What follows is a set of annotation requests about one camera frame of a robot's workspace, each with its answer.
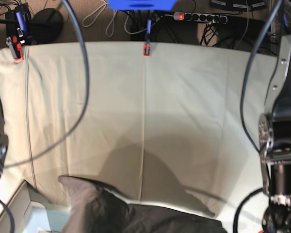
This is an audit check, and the grey t-shirt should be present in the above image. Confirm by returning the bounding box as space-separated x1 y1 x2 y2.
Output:
58 176 226 233

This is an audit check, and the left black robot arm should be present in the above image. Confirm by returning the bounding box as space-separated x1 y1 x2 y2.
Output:
243 0 291 233

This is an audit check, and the red black clamp centre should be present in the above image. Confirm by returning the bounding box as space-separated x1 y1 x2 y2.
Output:
143 19 152 57

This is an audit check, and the red black clamp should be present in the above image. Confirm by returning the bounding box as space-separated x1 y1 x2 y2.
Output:
6 28 24 63
143 19 152 57

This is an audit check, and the black power strip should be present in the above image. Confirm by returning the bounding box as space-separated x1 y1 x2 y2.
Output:
172 12 228 24

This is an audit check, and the black round base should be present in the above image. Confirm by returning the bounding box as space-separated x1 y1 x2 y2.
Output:
30 8 64 44

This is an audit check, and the red black clamp far left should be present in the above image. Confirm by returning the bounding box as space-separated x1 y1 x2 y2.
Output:
6 28 24 63

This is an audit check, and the white storage bin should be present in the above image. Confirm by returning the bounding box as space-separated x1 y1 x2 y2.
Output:
0 179 70 233

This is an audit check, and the grey looped cable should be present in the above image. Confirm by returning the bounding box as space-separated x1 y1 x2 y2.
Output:
81 0 148 37

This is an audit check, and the blue plastic mount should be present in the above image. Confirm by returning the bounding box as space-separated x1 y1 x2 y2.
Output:
107 0 177 11

